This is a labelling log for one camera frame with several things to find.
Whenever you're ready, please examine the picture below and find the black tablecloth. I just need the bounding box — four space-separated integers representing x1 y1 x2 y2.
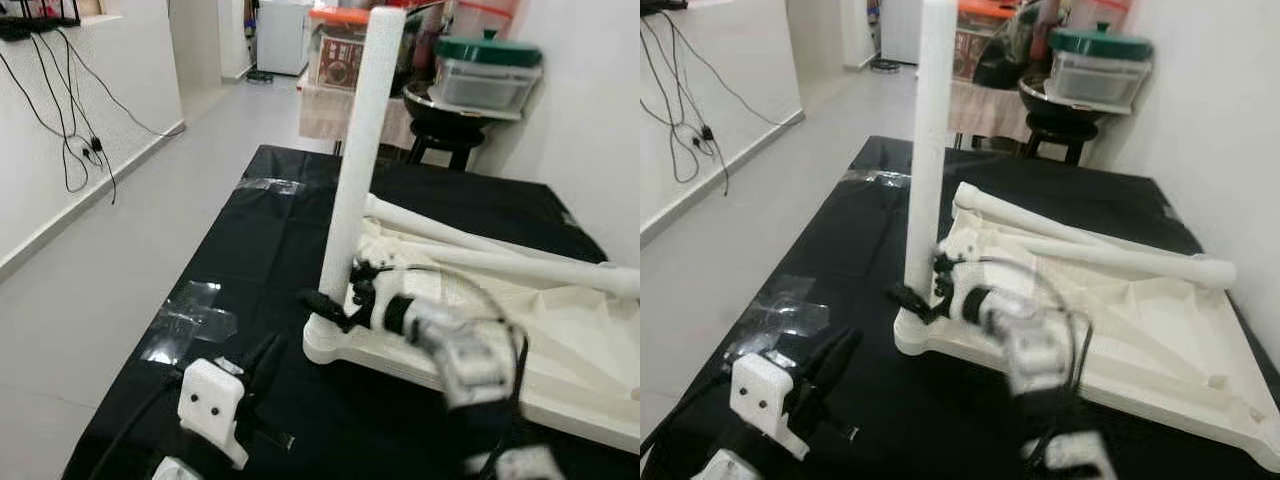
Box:
640 135 1280 480
62 145 641 480

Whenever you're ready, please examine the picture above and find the pink plastic container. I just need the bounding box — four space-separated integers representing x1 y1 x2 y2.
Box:
1065 0 1131 31
450 0 521 41

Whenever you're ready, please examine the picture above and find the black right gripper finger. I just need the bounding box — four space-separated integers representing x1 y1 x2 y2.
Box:
885 283 941 324
298 288 356 332

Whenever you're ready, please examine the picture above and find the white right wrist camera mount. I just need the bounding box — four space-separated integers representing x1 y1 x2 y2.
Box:
352 235 401 301
935 228 986 291

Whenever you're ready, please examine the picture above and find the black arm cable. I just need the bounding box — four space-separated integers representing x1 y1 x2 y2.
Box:
380 262 529 401
960 255 1091 401
645 370 741 471

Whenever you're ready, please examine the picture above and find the long black wall cable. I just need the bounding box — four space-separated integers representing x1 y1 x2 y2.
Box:
55 30 186 139
665 12 801 126

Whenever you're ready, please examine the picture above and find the clear container with orange lid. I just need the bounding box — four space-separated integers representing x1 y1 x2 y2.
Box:
955 0 1001 86
305 5 376 91

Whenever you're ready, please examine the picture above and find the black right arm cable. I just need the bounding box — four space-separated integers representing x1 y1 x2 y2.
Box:
380 262 529 401
960 255 1091 401

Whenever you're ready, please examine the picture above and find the black round stool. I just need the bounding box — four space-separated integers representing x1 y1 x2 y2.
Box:
405 95 491 171
1022 90 1101 166

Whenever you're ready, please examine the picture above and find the white plastic children table top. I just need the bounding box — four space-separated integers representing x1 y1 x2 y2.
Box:
302 205 641 453
893 182 1280 473

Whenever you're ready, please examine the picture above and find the beige cloth covered table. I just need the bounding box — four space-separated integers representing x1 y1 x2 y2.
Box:
297 85 416 151
945 80 1036 146

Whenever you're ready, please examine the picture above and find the large reflective pot lid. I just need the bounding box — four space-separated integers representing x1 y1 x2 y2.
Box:
400 0 456 86
975 0 1056 89

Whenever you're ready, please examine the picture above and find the small clear tape patch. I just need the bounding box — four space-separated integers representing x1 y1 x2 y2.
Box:
760 275 816 306
172 280 226 311

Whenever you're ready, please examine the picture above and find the clear container with green lid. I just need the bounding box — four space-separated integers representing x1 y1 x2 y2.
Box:
433 28 544 113
1048 22 1154 109

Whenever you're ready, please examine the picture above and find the looped black wall cable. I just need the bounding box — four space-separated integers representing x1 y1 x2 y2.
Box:
640 15 731 196
0 35 119 206

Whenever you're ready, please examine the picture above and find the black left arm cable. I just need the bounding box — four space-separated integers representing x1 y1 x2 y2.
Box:
645 370 741 471

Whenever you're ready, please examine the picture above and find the large clear tape patch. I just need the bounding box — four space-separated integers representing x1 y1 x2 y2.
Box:
140 303 241 366
735 300 831 363

